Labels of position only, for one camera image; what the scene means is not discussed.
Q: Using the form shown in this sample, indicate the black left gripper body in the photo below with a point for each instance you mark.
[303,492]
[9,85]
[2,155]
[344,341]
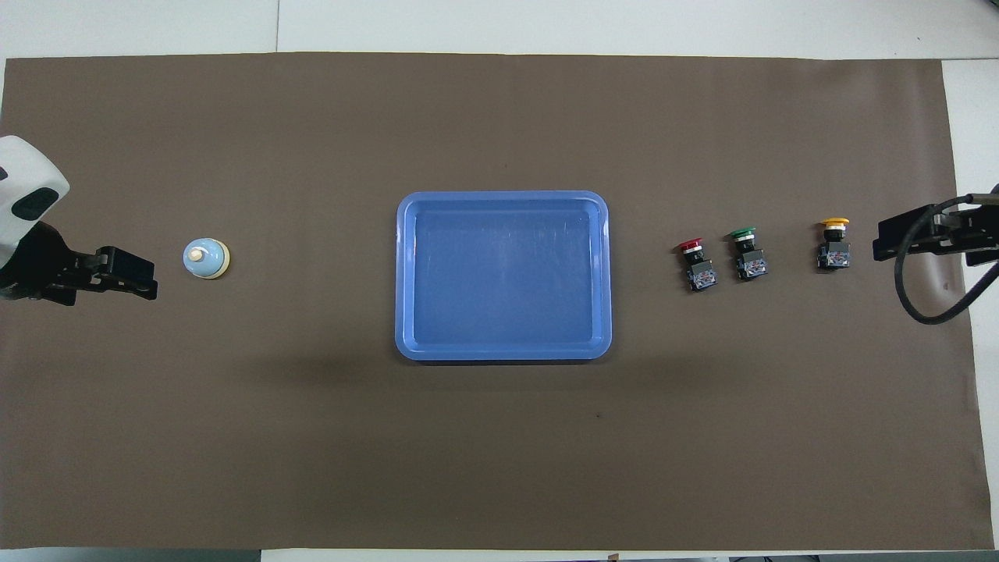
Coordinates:
[47,265]

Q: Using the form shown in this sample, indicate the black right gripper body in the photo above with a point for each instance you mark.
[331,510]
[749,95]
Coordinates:
[956,234]

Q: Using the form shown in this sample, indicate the yellow mushroom push button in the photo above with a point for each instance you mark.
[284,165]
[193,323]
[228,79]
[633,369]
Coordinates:
[833,254]

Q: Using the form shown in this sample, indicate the light blue service bell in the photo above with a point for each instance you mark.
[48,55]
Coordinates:
[204,261]

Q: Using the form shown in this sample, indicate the green mushroom push button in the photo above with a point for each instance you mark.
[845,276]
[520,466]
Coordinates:
[751,265]

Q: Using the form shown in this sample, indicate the red mushroom push button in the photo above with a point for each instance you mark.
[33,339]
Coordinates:
[701,273]

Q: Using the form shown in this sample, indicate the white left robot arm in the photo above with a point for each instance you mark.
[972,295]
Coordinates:
[23,176]

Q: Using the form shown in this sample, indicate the blue plastic tray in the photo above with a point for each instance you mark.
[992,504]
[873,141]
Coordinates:
[503,281]

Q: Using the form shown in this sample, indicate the brown table mat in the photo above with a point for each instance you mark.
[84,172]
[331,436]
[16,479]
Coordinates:
[312,429]

